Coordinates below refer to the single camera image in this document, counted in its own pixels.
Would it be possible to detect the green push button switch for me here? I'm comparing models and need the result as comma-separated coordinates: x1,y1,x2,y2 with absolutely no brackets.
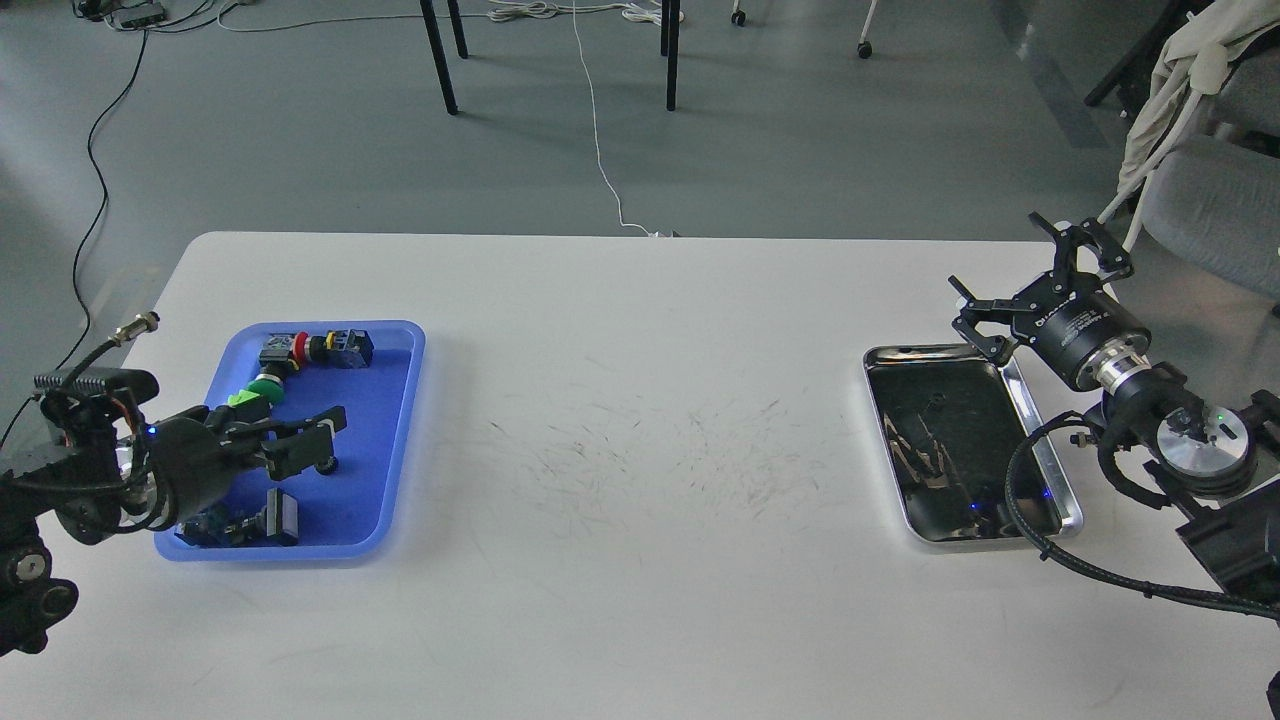
227,368,285,409

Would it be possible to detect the white floor cable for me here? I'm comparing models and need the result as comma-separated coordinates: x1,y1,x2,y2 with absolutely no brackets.
485,0,681,240

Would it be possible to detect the blue plastic tray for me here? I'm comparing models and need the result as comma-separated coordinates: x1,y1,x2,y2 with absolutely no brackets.
154,320,428,562

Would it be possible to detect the grey office chair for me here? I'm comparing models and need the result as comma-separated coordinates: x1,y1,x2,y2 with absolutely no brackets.
1120,28,1279,299

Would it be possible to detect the black table leg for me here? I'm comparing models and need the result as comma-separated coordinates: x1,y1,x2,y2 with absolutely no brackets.
419,0,468,117
659,0,682,111

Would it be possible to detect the beige cloth on chair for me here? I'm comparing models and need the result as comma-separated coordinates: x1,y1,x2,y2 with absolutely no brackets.
1097,1,1279,224

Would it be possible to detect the black floor cable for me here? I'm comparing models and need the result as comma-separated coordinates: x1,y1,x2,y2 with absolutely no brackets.
0,0,166,441

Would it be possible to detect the red push button switch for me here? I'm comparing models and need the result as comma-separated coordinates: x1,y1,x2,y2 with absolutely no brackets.
259,329,375,377

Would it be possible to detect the black table leg right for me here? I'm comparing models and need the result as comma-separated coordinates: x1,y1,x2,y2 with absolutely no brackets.
659,0,682,111

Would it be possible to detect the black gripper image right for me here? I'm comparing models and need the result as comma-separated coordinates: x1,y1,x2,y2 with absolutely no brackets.
948,211,1153,393

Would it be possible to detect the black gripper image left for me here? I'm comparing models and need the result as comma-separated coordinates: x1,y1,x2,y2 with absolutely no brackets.
147,404,347,527

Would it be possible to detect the black table leg left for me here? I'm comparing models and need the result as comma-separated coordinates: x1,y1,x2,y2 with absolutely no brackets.
419,0,468,117

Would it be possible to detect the black rectangular block part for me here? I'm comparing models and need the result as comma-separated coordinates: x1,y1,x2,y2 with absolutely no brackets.
239,488,300,547

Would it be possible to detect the silver metal tray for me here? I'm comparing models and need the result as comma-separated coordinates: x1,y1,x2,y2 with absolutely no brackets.
861,343,1084,552

